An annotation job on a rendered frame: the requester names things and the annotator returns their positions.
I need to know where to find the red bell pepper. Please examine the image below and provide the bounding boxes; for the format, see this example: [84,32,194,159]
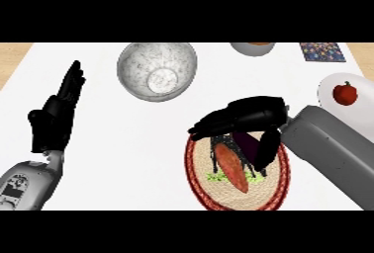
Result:
[331,80,359,107]

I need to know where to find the small grey cup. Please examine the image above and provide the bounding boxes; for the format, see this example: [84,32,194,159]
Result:
[229,42,278,57]

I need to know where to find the round woven red-rimmed placemat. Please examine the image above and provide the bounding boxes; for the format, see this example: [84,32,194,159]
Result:
[183,130,293,211]

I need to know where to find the grey speckled bowl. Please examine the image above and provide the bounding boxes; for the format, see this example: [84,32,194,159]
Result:
[115,42,198,103]

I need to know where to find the dark patterned square coaster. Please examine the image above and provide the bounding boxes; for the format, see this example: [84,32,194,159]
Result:
[298,42,347,63]

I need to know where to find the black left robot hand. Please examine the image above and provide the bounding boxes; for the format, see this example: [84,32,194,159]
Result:
[26,59,87,154]

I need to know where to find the orange sweet potato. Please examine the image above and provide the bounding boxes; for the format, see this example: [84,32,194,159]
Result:
[213,141,251,195]

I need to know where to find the white plate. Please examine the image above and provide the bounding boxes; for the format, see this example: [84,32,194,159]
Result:
[315,72,374,144]

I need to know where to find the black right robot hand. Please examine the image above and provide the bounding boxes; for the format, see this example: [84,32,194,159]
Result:
[186,95,290,173]

